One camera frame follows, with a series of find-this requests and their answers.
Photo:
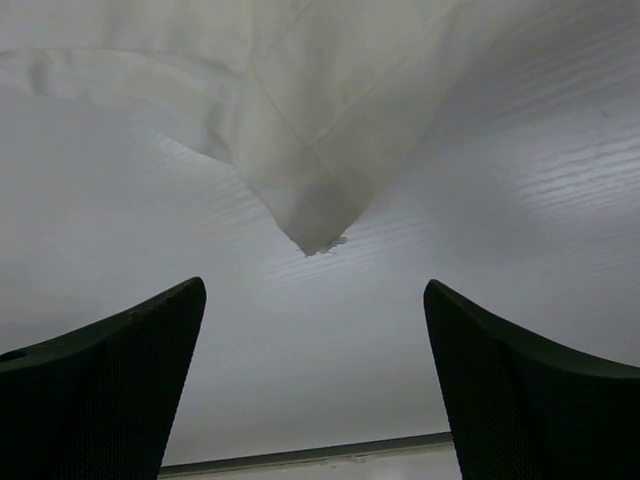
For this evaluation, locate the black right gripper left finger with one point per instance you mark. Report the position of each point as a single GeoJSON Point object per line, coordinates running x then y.
{"type": "Point", "coordinates": [99, 402]}

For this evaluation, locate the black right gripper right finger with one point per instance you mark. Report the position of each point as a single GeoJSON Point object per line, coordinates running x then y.
{"type": "Point", "coordinates": [521, 406]}

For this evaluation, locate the white pleated skirt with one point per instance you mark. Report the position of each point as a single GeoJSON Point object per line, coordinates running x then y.
{"type": "Point", "coordinates": [314, 103]}

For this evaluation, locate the aluminium table edge rail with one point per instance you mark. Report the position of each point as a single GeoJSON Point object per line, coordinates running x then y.
{"type": "Point", "coordinates": [312, 455]}

